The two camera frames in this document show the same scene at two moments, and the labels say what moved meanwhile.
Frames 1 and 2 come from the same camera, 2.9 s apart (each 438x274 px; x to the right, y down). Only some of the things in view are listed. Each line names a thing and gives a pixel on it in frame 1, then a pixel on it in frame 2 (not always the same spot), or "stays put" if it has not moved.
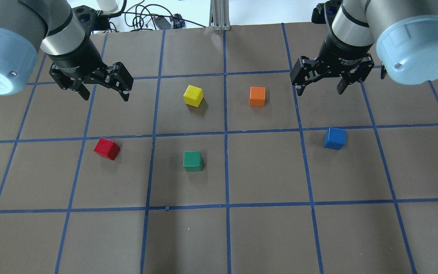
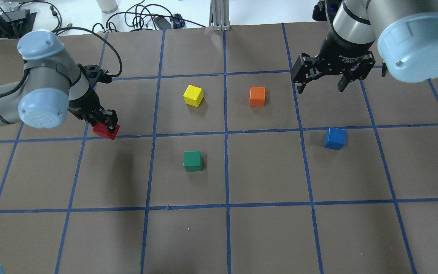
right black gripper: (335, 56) stays put
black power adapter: (161, 22) stays put
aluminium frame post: (219, 16) stays put
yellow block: (193, 96) stays put
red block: (107, 148) → (102, 129)
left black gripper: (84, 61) → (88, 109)
